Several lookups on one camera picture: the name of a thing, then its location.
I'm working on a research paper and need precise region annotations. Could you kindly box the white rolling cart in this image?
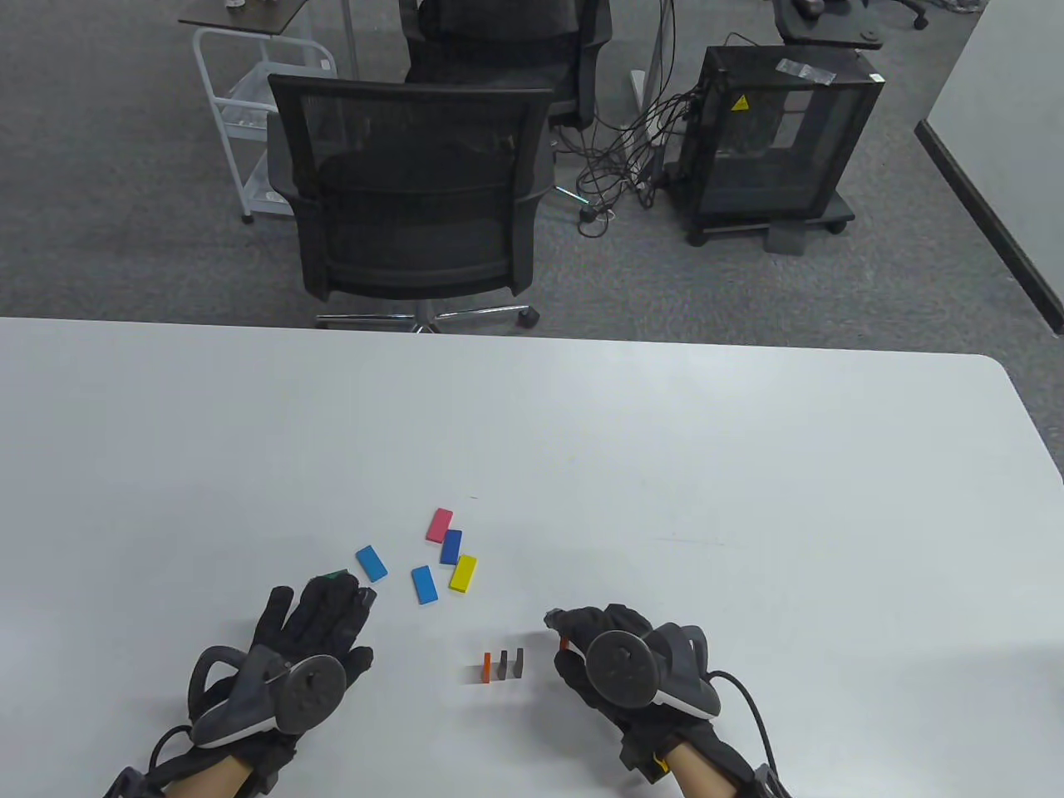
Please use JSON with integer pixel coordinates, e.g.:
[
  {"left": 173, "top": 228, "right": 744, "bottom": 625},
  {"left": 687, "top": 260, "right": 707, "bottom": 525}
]
[{"left": 193, "top": 25, "right": 339, "bottom": 225}]

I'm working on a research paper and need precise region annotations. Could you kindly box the grey hand tracker controller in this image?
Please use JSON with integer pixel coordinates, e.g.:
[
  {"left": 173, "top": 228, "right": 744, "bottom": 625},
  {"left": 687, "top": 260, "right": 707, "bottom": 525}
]
[
  {"left": 582, "top": 625, "right": 722, "bottom": 722},
  {"left": 190, "top": 646, "right": 348, "bottom": 749}
]

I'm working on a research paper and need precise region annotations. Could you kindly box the black chair leg with caster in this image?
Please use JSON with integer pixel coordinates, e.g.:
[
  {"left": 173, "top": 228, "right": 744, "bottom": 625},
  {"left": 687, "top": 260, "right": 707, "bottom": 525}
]
[{"left": 873, "top": 0, "right": 930, "bottom": 31}]

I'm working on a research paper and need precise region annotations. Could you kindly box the black padded office chair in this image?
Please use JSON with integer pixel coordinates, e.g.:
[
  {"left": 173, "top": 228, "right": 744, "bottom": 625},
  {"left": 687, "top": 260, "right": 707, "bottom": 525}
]
[{"left": 399, "top": 0, "right": 614, "bottom": 132}]

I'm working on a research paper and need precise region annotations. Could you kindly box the tangle of black cables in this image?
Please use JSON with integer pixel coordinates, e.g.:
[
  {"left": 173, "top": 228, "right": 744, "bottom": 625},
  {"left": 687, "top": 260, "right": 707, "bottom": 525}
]
[{"left": 553, "top": 32, "right": 707, "bottom": 238}]

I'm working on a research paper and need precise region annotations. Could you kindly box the black glove cable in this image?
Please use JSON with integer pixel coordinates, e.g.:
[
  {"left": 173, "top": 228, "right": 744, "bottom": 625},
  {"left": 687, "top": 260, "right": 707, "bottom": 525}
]
[
  {"left": 148, "top": 725, "right": 196, "bottom": 770},
  {"left": 711, "top": 672, "right": 782, "bottom": 786}
]

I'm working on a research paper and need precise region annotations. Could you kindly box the person's left hand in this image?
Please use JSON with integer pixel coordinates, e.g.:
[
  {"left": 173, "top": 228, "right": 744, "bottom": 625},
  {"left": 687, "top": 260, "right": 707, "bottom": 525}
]
[{"left": 252, "top": 576, "right": 379, "bottom": 791}]

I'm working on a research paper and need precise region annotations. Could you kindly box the person's left forearm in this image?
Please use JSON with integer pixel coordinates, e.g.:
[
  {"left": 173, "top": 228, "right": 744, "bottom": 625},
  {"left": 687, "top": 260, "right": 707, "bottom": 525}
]
[{"left": 162, "top": 758, "right": 254, "bottom": 798}]

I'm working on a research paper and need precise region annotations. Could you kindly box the black glass computer case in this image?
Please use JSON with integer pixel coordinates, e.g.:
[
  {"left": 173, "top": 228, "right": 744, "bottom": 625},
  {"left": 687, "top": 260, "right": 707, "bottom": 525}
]
[{"left": 683, "top": 44, "right": 887, "bottom": 238}]

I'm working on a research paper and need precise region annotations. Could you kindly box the person's right forearm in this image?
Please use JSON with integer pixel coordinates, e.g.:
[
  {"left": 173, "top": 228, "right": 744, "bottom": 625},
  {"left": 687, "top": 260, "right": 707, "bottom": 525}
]
[{"left": 669, "top": 744, "right": 716, "bottom": 798}]

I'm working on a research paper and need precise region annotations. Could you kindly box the person's right hand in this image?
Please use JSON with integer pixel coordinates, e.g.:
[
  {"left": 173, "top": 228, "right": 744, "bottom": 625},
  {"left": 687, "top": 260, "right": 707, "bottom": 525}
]
[{"left": 544, "top": 604, "right": 749, "bottom": 782}]

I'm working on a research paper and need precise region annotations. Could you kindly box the brown side table top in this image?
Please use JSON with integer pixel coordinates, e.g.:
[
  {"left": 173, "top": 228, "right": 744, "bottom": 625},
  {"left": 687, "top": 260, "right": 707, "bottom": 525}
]
[{"left": 177, "top": 0, "right": 313, "bottom": 38}]

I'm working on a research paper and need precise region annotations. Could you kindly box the white desk leg panel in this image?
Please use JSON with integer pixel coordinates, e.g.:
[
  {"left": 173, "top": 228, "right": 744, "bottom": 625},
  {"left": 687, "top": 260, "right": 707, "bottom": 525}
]
[{"left": 640, "top": 0, "right": 676, "bottom": 159}]

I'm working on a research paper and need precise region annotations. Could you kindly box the black mesh office chair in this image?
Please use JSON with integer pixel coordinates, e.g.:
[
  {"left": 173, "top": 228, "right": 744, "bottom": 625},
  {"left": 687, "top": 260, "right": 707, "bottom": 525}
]
[{"left": 266, "top": 73, "right": 556, "bottom": 335}]

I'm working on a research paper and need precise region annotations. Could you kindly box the black swivel chair base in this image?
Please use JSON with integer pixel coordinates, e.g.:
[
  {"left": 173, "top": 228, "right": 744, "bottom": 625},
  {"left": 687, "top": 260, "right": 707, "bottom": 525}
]
[{"left": 769, "top": 0, "right": 884, "bottom": 49}]

